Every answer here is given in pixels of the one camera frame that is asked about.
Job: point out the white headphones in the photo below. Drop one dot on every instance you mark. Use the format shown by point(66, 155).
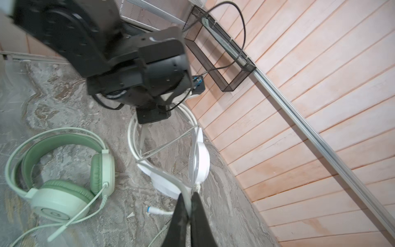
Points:
point(188, 177)

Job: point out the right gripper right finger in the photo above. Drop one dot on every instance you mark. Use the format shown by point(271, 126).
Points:
point(201, 234)

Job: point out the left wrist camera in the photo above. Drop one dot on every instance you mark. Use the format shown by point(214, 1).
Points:
point(198, 86)

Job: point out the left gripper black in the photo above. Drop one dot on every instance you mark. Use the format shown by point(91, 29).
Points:
point(150, 71)

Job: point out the aluminium frame bar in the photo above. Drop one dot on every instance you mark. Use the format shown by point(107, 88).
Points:
point(348, 176)

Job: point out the black mesh basket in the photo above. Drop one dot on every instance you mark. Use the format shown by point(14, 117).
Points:
point(216, 51)

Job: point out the white wire mesh shelf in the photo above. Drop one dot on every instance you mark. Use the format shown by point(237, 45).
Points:
point(156, 14)

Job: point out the green headphones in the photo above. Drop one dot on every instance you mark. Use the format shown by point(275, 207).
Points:
point(58, 200)

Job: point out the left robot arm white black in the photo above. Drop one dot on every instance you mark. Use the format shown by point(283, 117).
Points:
point(85, 33)

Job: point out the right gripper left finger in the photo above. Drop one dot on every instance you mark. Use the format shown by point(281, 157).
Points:
point(176, 234)

